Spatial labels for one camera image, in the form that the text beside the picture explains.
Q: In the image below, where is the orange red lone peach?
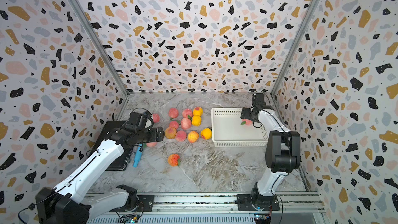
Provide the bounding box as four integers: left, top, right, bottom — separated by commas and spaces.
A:
167, 153, 180, 167

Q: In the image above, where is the white perforated plastic basket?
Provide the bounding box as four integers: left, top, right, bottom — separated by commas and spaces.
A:
211, 108, 268, 147

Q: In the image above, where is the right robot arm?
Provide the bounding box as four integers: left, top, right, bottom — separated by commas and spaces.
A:
240, 105, 301, 209

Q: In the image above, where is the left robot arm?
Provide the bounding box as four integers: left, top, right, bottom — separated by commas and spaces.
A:
35, 128, 165, 224

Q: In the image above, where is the yellow pink peach front left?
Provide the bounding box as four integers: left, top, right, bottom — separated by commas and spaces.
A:
164, 127, 177, 139

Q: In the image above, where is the blue cylindrical tube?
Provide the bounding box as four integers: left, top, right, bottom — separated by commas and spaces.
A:
133, 144, 144, 168

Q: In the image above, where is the orange pink peach front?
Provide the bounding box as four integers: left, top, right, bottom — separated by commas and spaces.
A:
187, 131, 200, 143

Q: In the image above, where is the yellow peach back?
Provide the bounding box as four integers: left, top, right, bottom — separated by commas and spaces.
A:
193, 107, 203, 116

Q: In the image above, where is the black case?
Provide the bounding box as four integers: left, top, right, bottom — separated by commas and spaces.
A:
92, 120, 133, 171

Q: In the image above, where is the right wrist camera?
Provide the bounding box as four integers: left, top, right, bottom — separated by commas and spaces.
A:
252, 92, 266, 109

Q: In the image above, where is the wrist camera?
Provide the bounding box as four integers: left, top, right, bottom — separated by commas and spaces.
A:
125, 112, 153, 131
252, 92, 266, 109

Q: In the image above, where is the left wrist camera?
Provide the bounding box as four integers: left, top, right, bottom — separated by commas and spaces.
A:
125, 112, 153, 131

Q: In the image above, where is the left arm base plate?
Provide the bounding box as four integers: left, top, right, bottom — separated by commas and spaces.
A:
110, 194, 154, 213

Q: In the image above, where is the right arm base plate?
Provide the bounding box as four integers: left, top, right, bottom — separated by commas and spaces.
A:
235, 194, 280, 212

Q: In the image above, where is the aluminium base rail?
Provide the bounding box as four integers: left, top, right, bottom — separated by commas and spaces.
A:
83, 192, 329, 224

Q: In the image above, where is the right aluminium corner post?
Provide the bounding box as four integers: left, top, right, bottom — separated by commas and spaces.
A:
270, 0, 320, 96

